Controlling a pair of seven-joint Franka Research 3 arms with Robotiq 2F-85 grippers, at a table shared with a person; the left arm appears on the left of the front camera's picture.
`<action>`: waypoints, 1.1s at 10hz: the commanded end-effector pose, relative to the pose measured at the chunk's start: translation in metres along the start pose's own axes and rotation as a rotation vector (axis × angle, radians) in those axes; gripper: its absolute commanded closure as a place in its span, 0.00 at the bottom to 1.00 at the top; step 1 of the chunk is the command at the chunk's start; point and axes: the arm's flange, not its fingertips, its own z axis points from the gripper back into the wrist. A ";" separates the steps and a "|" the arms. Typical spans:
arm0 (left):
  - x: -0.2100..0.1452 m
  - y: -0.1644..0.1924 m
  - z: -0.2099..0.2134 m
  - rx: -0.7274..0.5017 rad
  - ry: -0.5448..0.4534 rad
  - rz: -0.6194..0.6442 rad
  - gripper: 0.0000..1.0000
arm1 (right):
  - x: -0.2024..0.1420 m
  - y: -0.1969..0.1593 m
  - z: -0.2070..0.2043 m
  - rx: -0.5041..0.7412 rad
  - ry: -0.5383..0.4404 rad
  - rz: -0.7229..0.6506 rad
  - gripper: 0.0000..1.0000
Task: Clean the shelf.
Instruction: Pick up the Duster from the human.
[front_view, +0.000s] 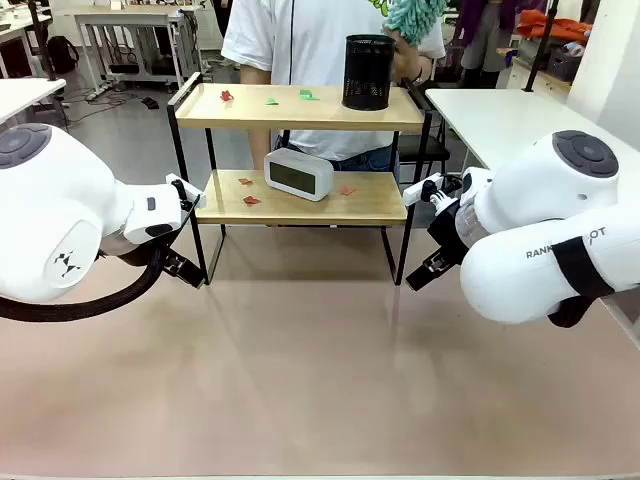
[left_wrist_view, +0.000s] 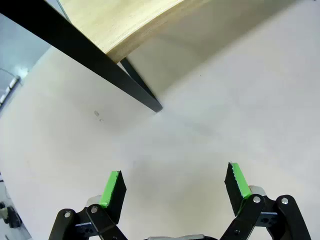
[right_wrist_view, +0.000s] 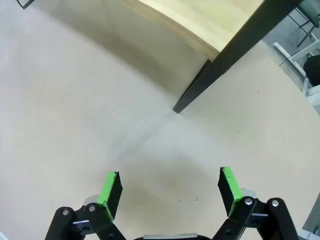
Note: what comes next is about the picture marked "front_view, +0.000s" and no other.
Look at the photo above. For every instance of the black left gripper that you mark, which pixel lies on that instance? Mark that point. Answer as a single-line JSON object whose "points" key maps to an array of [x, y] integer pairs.
{"points": [[173, 261]]}

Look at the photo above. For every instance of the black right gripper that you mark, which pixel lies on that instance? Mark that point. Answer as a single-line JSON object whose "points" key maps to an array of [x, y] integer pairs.
{"points": [[452, 230]]}

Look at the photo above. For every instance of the red paper scrap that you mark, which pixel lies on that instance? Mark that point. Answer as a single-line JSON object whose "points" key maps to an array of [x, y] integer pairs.
{"points": [[346, 190], [245, 181], [227, 95], [251, 200]]}

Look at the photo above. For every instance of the white digital alarm clock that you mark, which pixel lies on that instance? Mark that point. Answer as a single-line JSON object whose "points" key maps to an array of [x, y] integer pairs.
{"points": [[300, 175]]}

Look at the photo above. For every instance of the green paper scrap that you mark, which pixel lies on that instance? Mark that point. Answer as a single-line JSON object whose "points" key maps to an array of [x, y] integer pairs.
{"points": [[271, 101], [309, 94]]}

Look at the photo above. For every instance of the teal microfiber duster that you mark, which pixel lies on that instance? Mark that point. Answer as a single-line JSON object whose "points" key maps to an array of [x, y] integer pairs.
{"points": [[415, 20]]}

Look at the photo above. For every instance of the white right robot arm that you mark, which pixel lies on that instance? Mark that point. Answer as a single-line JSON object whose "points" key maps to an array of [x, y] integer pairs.
{"points": [[550, 200]]}

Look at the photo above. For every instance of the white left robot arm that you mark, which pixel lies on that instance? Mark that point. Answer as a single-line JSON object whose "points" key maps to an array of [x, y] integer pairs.
{"points": [[50, 200]]}

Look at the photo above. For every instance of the person's right forearm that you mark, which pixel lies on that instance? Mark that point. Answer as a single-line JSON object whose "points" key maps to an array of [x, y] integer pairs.
{"points": [[260, 150]]}

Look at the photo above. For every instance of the person's left hand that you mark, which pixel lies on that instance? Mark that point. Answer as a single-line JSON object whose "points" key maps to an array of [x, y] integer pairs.
{"points": [[411, 57]]}

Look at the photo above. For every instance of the black chair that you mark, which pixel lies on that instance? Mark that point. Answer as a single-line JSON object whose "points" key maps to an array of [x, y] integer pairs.
{"points": [[425, 147]]}

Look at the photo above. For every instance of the blue jeans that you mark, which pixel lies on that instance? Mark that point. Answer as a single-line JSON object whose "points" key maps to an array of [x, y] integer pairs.
{"points": [[365, 162]]}

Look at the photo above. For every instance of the large white side table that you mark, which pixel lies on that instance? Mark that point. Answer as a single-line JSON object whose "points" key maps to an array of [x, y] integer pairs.
{"points": [[480, 120]]}

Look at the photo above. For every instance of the black object on floor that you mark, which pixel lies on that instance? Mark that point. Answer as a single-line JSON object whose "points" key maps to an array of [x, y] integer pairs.
{"points": [[150, 103]]}

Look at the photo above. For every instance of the black wristwatch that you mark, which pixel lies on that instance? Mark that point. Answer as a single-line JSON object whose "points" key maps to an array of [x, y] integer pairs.
{"points": [[419, 76]]}

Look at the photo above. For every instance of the white power strip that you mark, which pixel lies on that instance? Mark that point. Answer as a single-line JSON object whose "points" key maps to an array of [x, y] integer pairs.
{"points": [[97, 92]]}

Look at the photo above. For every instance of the black mesh pen holder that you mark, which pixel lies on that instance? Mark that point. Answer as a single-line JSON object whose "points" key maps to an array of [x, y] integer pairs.
{"points": [[367, 70]]}

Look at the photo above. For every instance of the white cabinet wood top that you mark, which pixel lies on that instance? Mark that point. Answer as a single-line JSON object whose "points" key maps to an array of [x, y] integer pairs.
{"points": [[520, 75]]}

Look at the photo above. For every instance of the background person in purple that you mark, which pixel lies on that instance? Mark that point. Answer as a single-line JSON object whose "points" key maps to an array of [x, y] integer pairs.
{"points": [[482, 45]]}

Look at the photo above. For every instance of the small white side table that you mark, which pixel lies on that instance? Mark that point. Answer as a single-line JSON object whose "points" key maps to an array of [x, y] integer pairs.
{"points": [[25, 95]]}

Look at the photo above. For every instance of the grey plastic crate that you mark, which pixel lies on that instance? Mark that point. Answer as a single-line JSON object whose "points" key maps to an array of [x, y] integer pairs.
{"points": [[565, 65]]}

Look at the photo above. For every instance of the white t-shirt torso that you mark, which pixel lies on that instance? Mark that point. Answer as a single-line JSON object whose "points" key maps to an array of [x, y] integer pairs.
{"points": [[310, 50]]}

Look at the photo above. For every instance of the black clamped pole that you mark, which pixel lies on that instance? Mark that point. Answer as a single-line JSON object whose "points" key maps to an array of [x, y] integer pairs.
{"points": [[42, 50], [540, 50]]}

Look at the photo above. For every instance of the black backpack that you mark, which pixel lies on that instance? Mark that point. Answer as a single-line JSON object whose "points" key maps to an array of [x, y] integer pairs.
{"points": [[62, 55]]}

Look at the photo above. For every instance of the grey-framed background desk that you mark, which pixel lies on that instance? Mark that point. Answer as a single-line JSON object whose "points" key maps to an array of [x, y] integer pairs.
{"points": [[125, 17]]}

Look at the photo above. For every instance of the orange cloth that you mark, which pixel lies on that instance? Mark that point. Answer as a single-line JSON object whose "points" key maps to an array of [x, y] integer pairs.
{"points": [[550, 27]]}

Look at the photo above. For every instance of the white partition panel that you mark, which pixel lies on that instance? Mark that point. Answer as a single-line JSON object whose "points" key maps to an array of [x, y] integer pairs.
{"points": [[615, 60]]}

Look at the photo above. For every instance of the white background desk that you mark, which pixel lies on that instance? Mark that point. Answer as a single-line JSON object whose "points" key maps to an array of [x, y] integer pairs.
{"points": [[15, 32]]}

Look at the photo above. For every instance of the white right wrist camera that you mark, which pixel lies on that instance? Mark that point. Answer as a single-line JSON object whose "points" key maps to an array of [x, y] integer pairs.
{"points": [[417, 190]]}

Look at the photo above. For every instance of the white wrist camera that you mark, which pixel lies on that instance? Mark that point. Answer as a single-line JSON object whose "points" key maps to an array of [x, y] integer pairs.
{"points": [[187, 190], [417, 190]]}

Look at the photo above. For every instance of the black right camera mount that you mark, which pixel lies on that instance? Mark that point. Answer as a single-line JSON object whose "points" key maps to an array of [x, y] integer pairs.
{"points": [[445, 189]]}

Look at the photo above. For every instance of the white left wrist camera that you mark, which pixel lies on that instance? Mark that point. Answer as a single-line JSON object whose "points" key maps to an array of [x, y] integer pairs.
{"points": [[187, 190]]}

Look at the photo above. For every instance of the two-tier wooden black-frame shelf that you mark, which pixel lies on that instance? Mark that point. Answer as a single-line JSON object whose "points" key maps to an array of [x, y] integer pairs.
{"points": [[300, 117]]}

